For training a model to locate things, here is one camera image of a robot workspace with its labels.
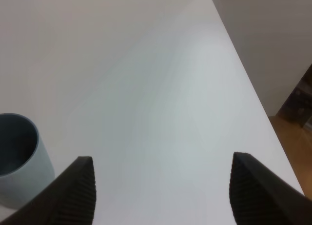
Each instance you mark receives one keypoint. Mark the teal blue cup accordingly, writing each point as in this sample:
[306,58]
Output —
[25,167]

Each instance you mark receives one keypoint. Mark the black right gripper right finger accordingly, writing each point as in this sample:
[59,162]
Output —
[260,197]

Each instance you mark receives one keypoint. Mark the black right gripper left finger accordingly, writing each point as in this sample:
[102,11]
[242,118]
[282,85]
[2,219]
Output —
[69,200]

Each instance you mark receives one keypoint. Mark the dark cabinet in background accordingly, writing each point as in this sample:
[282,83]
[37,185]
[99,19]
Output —
[298,106]

